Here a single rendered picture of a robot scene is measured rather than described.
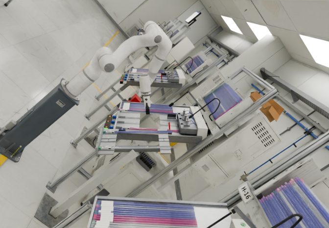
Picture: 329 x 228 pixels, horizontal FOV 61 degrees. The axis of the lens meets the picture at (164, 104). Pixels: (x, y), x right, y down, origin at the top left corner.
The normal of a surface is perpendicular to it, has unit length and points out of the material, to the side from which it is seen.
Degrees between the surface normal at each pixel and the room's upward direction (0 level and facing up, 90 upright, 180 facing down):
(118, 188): 90
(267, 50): 90
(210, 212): 44
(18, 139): 90
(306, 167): 90
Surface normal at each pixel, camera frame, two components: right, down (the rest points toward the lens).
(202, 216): 0.11, -0.93
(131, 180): 0.05, 0.36
